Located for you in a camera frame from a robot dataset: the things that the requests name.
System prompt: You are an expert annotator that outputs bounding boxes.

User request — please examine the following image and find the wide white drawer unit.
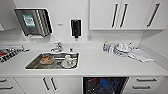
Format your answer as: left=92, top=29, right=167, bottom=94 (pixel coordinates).
left=0, top=77, right=26, bottom=94

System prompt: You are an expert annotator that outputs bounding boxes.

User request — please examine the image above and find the stainless steel sink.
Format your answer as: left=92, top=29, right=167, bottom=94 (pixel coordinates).
left=24, top=51, right=81, bottom=71

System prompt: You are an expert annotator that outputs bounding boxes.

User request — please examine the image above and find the small white cup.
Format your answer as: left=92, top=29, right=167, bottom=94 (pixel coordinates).
left=107, top=44, right=115, bottom=54

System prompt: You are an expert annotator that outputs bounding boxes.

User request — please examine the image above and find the steel paper towel dispenser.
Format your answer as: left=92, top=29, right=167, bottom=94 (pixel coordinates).
left=13, top=7, right=54, bottom=38

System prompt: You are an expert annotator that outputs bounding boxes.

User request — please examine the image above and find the white wall cabinet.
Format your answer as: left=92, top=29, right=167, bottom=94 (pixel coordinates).
left=88, top=0, right=168, bottom=32

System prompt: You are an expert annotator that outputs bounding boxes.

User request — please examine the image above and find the stainless steel dishwasher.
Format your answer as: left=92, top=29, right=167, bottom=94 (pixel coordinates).
left=82, top=76, right=130, bottom=94

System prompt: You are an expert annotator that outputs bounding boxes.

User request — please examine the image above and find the white two-door sink cabinet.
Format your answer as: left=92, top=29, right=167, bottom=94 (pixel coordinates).
left=13, top=77, right=84, bottom=94

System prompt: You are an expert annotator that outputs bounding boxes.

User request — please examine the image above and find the white wall outlet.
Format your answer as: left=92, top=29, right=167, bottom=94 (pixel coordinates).
left=86, top=33, right=92, bottom=41

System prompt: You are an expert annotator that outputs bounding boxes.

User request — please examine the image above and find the blue dish soap bottle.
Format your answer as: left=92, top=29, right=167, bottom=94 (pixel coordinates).
left=102, top=40, right=109, bottom=53

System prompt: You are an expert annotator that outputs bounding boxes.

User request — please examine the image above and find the chrome faucet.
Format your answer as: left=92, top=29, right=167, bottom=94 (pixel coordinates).
left=49, top=41, right=64, bottom=54

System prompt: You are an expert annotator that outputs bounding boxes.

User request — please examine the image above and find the black soap dispenser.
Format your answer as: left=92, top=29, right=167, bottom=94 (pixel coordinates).
left=69, top=18, right=83, bottom=40

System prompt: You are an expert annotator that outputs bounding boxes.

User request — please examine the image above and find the orange bowl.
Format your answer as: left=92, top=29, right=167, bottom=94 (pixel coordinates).
left=39, top=55, right=56, bottom=66

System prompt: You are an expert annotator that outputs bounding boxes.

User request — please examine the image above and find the small black sink knob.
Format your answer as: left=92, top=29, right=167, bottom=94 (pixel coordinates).
left=68, top=47, right=74, bottom=54

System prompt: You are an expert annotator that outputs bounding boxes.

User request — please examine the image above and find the narrow white drawer unit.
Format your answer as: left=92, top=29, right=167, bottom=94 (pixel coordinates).
left=124, top=76, right=165, bottom=94

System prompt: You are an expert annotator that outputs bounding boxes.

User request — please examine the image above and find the small wall label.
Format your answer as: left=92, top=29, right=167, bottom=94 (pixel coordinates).
left=56, top=22, right=65, bottom=27

